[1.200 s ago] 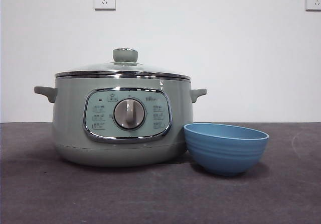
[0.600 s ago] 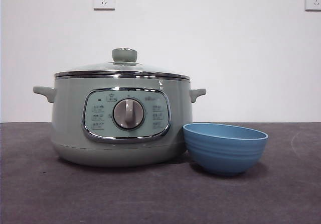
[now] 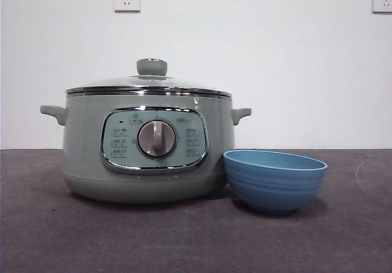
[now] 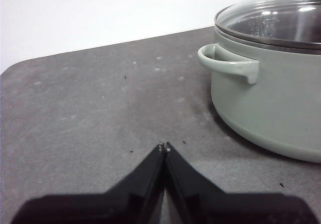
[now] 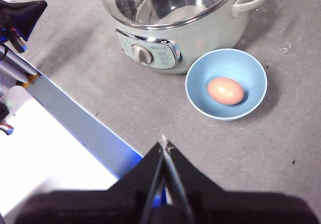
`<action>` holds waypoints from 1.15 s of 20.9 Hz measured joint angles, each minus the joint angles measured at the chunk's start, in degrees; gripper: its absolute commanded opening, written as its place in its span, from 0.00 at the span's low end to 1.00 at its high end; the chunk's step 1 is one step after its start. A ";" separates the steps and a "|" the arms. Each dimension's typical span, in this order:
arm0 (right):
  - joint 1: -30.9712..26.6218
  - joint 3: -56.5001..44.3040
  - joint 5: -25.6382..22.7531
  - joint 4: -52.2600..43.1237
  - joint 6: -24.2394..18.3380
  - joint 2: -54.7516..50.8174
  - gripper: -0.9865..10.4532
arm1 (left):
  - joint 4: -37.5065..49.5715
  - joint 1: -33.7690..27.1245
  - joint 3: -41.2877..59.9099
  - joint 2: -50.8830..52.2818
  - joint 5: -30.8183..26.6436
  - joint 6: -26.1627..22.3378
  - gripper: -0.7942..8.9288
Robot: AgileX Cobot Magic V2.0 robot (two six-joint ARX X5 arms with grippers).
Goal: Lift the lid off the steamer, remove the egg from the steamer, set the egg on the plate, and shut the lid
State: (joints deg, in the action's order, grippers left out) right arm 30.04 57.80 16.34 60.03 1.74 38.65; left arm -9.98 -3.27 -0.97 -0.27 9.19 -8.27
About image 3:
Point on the blue ribbed bowl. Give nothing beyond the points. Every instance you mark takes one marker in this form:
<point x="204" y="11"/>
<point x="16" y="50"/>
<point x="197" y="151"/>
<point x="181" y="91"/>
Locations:
<point x="274" y="187"/>

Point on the glass lid with green knob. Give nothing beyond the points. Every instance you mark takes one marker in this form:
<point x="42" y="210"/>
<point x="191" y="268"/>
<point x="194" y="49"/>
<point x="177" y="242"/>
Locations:
<point x="151" y="68"/>

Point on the pale green electric steamer pot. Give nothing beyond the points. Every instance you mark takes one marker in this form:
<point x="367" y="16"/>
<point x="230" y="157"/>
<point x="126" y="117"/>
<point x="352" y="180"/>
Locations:
<point x="85" y="150"/>

